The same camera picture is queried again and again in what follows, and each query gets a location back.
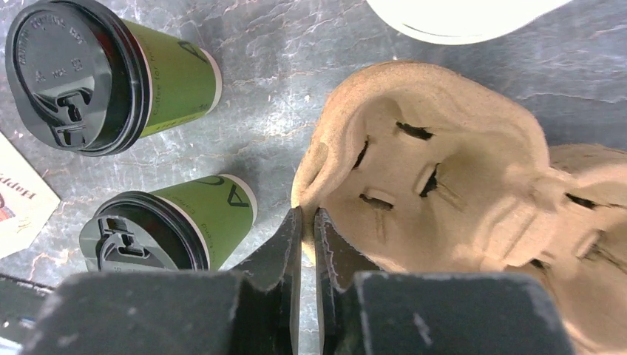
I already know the stack of paper cups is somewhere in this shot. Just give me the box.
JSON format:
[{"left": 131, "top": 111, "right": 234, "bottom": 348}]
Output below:
[{"left": 367, "top": 0, "right": 569, "bottom": 45}]

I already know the brown cardboard cup carrier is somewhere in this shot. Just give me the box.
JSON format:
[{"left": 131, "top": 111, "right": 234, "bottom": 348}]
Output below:
[{"left": 291, "top": 61, "right": 626, "bottom": 354}]

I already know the paper takeout bag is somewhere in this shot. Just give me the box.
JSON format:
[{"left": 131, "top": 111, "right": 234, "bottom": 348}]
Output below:
[{"left": 1, "top": 136, "right": 60, "bottom": 258}]

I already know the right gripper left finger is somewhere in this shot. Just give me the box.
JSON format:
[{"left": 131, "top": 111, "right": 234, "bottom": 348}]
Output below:
[{"left": 21, "top": 208, "right": 302, "bottom": 354}]

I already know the green paper coffee cup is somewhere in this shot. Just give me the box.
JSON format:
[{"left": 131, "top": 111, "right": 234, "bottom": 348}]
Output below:
[{"left": 124, "top": 21, "right": 223, "bottom": 138}]

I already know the black cup lid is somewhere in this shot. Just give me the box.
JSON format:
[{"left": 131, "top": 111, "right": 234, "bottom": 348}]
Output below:
[
  {"left": 5, "top": 1, "right": 151, "bottom": 157},
  {"left": 78, "top": 191, "right": 211, "bottom": 272}
]

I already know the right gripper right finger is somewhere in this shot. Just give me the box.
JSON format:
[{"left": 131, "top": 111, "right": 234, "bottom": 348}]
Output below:
[{"left": 313, "top": 209, "right": 575, "bottom": 354}]

